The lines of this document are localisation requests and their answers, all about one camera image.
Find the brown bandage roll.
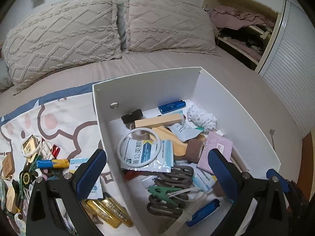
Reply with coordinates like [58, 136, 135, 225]
[183, 139, 209, 164]

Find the pink clothes pile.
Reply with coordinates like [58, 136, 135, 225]
[207, 7, 275, 30]

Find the blue white medicine sachet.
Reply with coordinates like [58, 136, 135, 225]
[120, 139, 174, 174]

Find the white louvre door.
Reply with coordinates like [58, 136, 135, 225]
[258, 0, 315, 140]

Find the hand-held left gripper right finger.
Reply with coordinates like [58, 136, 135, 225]
[208, 149, 288, 236]

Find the grey bundled blanket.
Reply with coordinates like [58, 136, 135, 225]
[0, 58, 13, 90]

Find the brown tape roll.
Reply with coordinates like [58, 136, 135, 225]
[130, 128, 151, 140]

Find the pink packet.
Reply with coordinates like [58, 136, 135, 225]
[197, 131, 233, 175]

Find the metal back scratcher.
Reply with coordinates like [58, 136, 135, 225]
[269, 128, 278, 151]

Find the white ring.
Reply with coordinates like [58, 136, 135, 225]
[118, 127, 161, 168]
[22, 138, 53, 158]

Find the blue yellow battery pack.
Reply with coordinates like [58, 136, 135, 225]
[36, 159, 69, 169]

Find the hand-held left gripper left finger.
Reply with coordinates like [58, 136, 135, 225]
[26, 149, 107, 236]

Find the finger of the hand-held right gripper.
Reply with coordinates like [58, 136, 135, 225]
[266, 168, 290, 193]

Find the beige textured pillow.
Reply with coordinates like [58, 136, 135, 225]
[124, 0, 217, 54]
[1, 0, 123, 91]

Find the wall closet shelf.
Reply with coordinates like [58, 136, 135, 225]
[203, 0, 282, 69]

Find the wooden block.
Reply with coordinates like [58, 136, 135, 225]
[134, 114, 184, 129]

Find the printed blanket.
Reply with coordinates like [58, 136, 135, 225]
[0, 81, 138, 236]

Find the wooden tag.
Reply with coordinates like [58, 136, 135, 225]
[1, 154, 15, 177]

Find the light wooden paddle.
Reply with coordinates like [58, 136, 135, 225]
[153, 126, 192, 156]

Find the green clothes peg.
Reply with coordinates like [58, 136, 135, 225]
[148, 185, 183, 207]

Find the white lace cloth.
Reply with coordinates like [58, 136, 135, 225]
[187, 104, 217, 131]

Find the white storage box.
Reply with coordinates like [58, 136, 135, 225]
[92, 66, 281, 236]

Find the black tape roll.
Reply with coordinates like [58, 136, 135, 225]
[121, 108, 143, 126]

